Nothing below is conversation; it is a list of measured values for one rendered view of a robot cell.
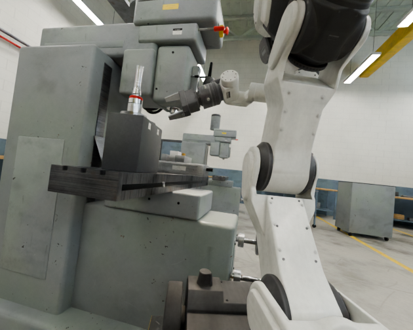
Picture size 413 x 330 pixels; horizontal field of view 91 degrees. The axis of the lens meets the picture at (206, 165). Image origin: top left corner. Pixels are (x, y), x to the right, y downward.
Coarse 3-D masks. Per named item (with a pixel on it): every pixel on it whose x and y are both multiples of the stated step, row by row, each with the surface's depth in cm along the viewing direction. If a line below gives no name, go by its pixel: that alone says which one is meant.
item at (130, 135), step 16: (128, 112) 67; (112, 128) 65; (128, 128) 65; (144, 128) 66; (112, 144) 65; (128, 144) 65; (144, 144) 68; (160, 144) 86; (112, 160) 65; (128, 160) 64; (144, 160) 70
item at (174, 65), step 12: (168, 48) 108; (180, 48) 107; (168, 60) 108; (180, 60) 106; (192, 60) 112; (156, 72) 109; (168, 72) 107; (180, 72) 106; (156, 84) 108; (168, 84) 107; (180, 84) 106; (156, 96) 108
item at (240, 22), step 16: (128, 0) 644; (224, 0) 608; (240, 0) 600; (384, 0) 553; (400, 0) 548; (224, 16) 667; (240, 16) 656; (384, 16) 605; (400, 16) 599; (240, 32) 733; (256, 32) 727; (384, 32) 566
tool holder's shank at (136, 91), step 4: (136, 68) 71; (140, 68) 71; (136, 72) 71; (140, 72) 71; (136, 76) 71; (140, 76) 71; (136, 80) 70; (140, 80) 71; (136, 84) 70; (140, 84) 71; (136, 88) 70; (140, 88) 71; (132, 92) 70; (136, 92) 70; (140, 92) 71
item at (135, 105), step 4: (128, 100) 70; (132, 100) 69; (136, 100) 69; (140, 100) 70; (128, 104) 70; (132, 104) 69; (136, 104) 69; (140, 104) 70; (128, 108) 69; (132, 108) 69; (136, 108) 69; (140, 108) 71; (140, 112) 71
